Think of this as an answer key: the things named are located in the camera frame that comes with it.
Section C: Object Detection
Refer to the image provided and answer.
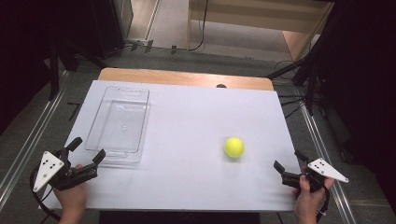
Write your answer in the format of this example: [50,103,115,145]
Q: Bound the black tripod stand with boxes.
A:
[265,46,321,117]

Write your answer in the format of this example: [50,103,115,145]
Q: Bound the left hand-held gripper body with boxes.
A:
[32,147,99,193]

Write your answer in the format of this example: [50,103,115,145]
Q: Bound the light wooden counter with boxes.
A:
[186,0,334,62]

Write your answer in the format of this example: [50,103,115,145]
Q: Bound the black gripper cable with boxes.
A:
[316,186,331,223]
[29,164,62,221]

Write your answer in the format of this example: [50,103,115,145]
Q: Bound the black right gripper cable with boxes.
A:
[316,186,331,223]

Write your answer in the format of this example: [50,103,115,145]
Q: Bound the metal floor rail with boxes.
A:
[297,92,359,224]
[0,70,70,213]

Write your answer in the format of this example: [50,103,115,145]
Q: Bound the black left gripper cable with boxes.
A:
[29,164,62,221]

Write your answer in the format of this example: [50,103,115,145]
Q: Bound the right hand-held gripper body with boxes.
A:
[281,158,349,192]

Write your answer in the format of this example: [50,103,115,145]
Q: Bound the black stand post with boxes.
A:
[47,40,63,101]

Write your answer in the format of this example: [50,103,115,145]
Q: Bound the black curtain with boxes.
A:
[306,0,396,206]

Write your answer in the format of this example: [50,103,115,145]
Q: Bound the yellow tennis ball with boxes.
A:
[223,136,246,159]

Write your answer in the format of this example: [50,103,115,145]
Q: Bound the clear plastic bin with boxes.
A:
[84,86,151,164]

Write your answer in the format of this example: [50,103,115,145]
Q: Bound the person's left hand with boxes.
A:
[52,182,90,218]

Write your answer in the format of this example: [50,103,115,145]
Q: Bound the person's right hand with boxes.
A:
[292,177,335,220]

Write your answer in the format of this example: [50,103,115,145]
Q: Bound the black hanging cable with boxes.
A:
[186,0,209,52]

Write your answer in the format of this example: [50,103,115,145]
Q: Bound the black floor cables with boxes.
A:
[274,59,307,119]

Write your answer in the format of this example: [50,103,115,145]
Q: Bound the wooden table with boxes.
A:
[97,67,275,91]

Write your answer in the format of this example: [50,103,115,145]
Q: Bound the black cabinet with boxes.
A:
[90,0,134,59]

